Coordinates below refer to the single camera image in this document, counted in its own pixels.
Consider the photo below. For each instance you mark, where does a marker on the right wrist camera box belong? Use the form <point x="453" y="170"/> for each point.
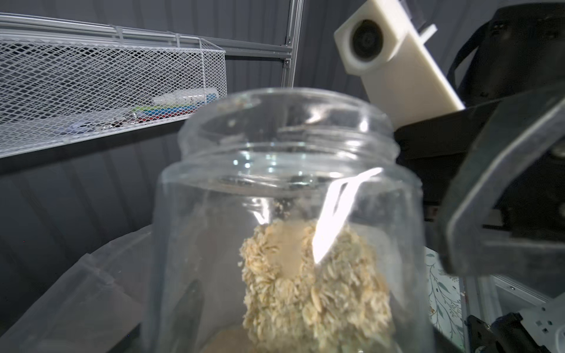
<point x="379" y="44"/>

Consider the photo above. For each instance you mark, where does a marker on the oatmeal glass jar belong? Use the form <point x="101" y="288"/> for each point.
<point x="307" y="236"/>

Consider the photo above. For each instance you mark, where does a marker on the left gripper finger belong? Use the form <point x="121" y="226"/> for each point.
<point x="187" y="316"/>

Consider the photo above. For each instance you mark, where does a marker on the white wire mesh basket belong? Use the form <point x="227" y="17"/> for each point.
<point x="64" y="82"/>

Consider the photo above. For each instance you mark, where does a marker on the clear plastic bin liner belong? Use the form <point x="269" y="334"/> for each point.
<point x="93" y="305"/>

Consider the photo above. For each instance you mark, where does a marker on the floral table mat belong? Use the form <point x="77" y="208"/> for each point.
<point x="444" y="296"/>

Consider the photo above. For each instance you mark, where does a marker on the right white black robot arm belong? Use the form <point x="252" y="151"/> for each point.
<point x="520" y="49"/>

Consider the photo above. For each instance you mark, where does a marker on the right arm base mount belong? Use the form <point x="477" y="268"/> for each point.
<point x="535" y="329"/>

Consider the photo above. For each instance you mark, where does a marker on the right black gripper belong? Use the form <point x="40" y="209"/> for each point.
<point x="497" y="172"/>

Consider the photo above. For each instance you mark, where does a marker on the markers in white basket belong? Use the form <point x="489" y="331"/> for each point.
<point x="177" y="103"/>

